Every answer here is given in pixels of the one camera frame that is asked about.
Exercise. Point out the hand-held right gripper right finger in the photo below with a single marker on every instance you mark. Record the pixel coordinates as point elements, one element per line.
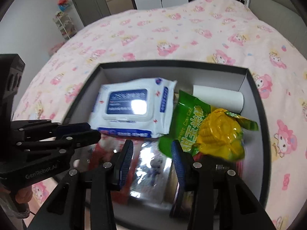
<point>176,163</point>

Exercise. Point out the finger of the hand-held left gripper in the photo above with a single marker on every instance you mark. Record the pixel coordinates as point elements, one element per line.
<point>72,127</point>
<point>84,137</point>

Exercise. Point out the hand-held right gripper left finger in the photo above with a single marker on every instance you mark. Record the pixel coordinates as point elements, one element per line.
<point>127,163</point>

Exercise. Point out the green packet of yellow corn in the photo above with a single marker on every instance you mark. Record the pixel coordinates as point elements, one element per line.
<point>215,129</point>

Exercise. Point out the white blue wet wipes pack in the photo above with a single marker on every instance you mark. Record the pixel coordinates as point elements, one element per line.
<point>124,100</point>

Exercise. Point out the black storage box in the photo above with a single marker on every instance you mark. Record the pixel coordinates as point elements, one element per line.
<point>239,79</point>

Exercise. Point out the person's left hand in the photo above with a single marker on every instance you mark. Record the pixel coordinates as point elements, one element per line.
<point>24,195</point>

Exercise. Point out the red packet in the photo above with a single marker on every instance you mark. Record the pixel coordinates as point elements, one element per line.
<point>100,153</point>

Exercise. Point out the shiny foil figure packet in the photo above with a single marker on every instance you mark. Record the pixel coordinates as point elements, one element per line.
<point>148,172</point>

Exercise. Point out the white roll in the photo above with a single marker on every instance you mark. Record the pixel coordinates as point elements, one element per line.
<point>215,95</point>

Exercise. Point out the pink cushion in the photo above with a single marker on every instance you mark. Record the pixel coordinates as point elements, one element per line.
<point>56,48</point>

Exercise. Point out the white shelf rack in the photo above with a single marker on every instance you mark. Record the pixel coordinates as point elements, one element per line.
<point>64,26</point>

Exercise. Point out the red blue plush toy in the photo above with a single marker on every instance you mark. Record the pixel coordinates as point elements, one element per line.
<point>63,3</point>

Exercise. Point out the pink printed blanket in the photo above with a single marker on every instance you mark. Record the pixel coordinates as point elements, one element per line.
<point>168,28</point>

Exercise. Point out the beige padded headboard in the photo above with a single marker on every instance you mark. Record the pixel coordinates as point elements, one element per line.
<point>275,12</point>

